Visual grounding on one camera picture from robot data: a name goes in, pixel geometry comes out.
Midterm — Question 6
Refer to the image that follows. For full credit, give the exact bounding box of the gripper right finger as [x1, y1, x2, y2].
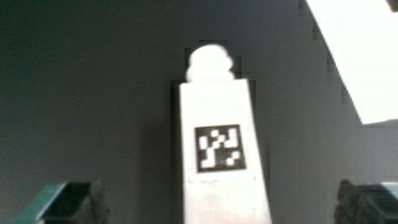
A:
[335, 180, 398, 224]

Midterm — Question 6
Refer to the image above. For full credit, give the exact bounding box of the white table leg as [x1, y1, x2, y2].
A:
[180, 44, 273, 224]

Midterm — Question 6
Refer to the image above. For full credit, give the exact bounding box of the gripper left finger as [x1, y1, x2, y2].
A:
[15, 180, 109, 224]

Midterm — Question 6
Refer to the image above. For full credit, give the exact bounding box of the white marker sheet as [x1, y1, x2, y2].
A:
[308, 0, 398, 124]

